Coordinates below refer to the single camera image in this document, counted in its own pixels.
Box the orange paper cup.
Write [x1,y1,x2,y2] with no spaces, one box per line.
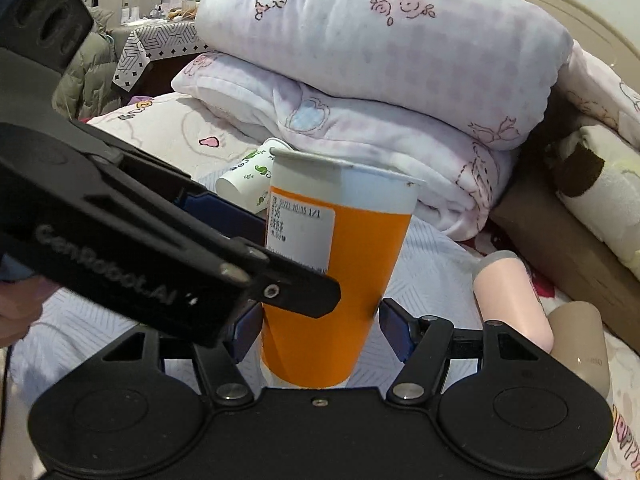
[262,148,420,389]

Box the small white green-print cup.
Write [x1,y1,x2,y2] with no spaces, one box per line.
[215,138,293,214]

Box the person's left hand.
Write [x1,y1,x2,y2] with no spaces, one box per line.
[0,276,58,348]

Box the pink cylindrical bottle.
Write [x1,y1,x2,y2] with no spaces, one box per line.
[473,250,554,353]

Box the green puffer jacket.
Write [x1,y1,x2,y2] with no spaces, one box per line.
[52,6,120,119]

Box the beige cylindrical bottle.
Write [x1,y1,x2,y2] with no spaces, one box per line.
[548,301,611,399]

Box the bedside table with patterned cloth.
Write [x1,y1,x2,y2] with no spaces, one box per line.
[112,20,209,92]

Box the brown folded blanket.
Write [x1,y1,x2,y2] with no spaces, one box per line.
[489,176,640,351]

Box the pink checkered folded quilt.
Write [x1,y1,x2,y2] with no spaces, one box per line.
[172,0,573,240]

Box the cream flower blanket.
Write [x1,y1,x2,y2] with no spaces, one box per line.
[555,125,639,275]

